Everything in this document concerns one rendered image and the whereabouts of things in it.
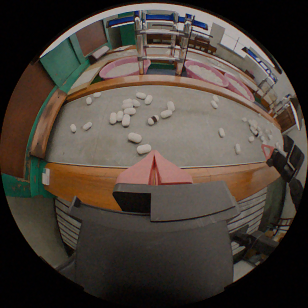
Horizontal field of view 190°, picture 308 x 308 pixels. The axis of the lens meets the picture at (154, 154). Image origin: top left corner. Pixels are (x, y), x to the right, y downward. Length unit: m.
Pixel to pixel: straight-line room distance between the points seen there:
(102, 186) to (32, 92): 0.48
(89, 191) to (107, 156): 0.10
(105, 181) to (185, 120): 0.27
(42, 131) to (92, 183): 0.30
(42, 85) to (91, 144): 0.41
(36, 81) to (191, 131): 0.64
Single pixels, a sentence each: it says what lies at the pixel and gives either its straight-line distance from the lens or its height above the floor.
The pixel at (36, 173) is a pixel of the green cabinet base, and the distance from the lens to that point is 0.48.
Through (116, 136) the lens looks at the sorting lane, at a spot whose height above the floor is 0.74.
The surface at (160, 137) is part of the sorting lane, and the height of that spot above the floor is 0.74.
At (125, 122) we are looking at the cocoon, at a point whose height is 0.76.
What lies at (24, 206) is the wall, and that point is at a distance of 1.56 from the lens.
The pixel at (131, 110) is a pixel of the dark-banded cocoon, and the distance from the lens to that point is 0.29.
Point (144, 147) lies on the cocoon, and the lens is 0.23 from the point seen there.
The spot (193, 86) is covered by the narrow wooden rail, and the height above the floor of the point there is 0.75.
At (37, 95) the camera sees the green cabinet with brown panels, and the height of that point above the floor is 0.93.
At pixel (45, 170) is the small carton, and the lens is 0.43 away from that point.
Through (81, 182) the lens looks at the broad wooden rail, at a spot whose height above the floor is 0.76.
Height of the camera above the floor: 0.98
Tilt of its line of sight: 76 degrees down
